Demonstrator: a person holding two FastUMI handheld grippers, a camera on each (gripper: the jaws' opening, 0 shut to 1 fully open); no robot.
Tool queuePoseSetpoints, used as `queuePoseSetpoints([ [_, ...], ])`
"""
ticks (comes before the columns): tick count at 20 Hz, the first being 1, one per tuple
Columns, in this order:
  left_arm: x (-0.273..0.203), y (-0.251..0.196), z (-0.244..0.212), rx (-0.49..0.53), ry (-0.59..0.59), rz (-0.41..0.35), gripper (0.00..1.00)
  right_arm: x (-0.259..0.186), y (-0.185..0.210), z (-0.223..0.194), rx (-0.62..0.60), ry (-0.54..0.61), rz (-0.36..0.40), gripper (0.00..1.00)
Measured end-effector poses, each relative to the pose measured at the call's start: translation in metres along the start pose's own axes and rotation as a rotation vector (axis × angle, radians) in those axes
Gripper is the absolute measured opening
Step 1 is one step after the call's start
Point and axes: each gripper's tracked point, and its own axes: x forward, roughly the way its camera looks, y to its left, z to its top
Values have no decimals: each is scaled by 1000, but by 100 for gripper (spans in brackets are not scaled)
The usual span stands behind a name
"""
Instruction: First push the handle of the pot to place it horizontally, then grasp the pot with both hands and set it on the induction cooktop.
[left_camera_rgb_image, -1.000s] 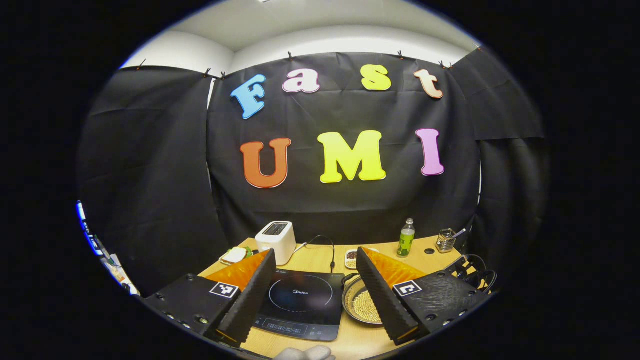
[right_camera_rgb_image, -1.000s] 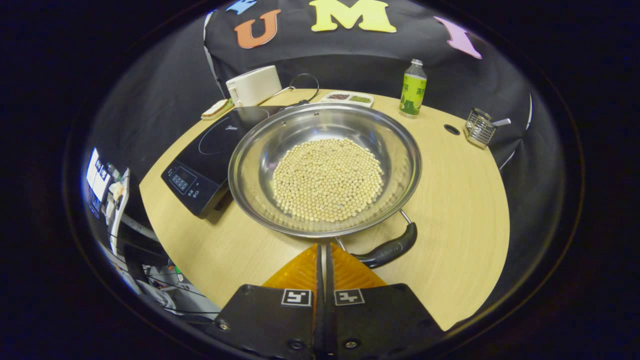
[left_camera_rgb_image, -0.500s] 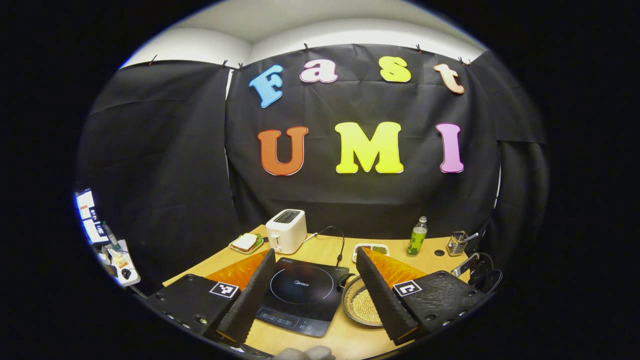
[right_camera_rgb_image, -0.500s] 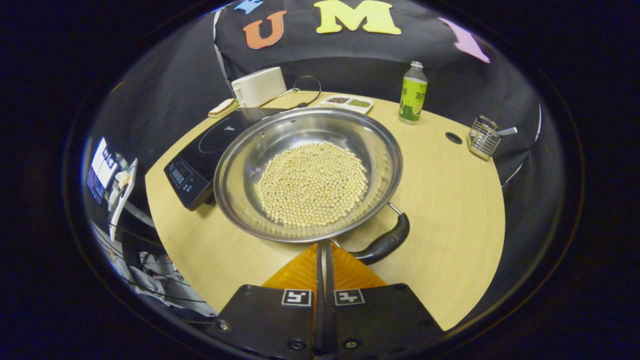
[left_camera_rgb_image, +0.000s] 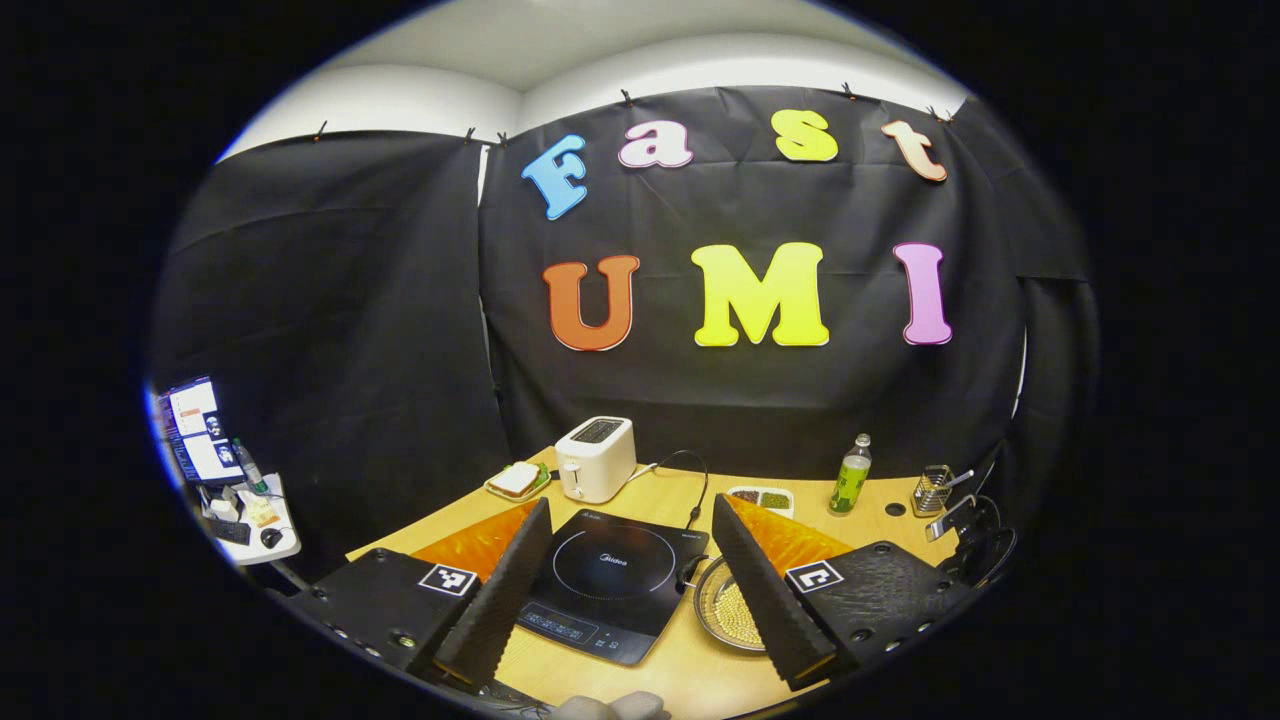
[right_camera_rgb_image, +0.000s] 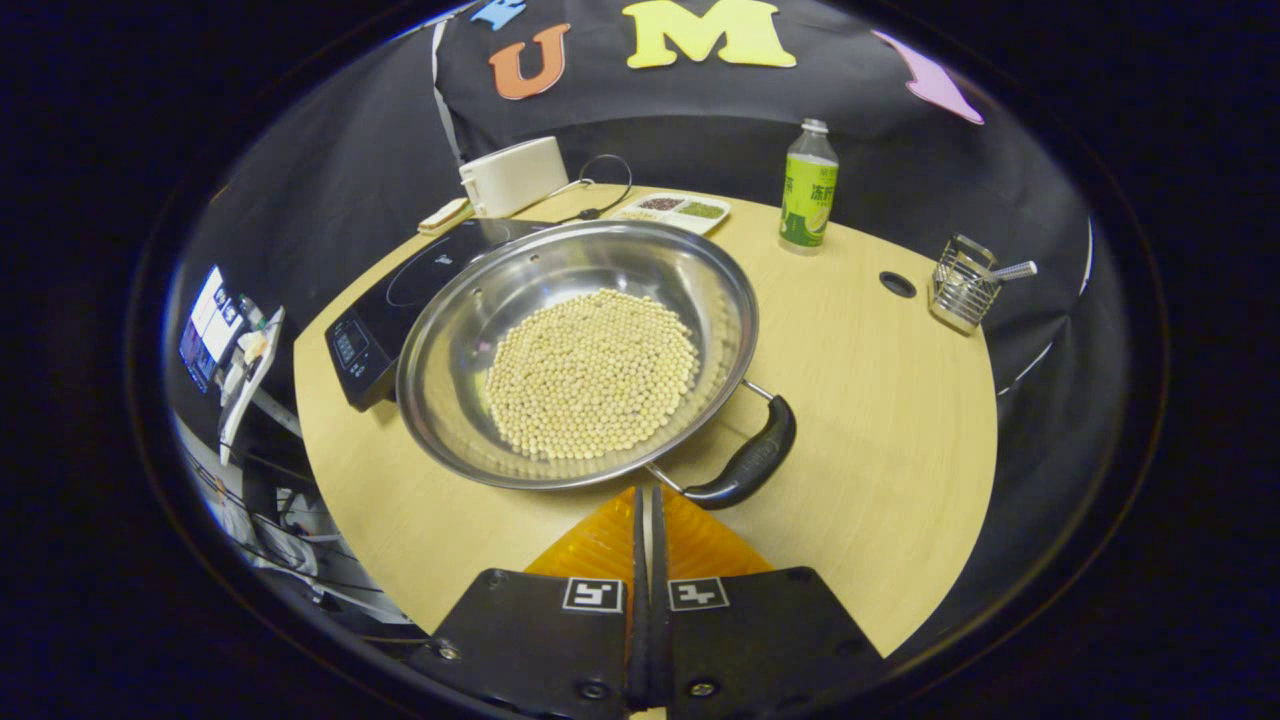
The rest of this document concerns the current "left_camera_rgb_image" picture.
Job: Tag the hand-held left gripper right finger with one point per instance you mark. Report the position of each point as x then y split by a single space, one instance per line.
765 600

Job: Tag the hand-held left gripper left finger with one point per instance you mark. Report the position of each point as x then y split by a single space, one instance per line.
505 590

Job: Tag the pile of soybeans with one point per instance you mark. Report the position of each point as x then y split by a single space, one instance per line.
738 612

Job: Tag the stainless steel pot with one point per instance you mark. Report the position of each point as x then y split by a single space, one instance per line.
708 600

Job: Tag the black induction cooktop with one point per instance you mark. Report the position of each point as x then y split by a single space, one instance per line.
610 590

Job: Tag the white divided bean dish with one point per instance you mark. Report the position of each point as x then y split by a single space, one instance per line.
760 497

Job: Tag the green drink bottle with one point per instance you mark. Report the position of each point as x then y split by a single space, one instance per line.
850 485

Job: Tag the white toaster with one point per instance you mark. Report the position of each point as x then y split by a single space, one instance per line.
600 460

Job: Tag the white side table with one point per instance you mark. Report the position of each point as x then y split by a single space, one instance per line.
285 545

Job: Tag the black computer mouse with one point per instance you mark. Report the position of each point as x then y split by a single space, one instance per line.
271 537

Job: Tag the black keyboard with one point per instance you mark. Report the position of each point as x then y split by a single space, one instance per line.
230 531

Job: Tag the small clear bottle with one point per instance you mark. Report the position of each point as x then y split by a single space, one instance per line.
249 468

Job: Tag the computer monitor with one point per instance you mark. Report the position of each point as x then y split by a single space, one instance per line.
195 425

